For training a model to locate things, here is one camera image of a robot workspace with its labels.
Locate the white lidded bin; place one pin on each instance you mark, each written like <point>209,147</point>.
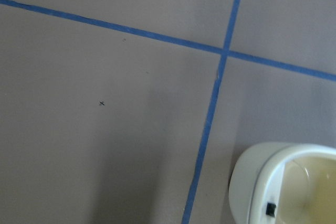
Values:
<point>276,182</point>

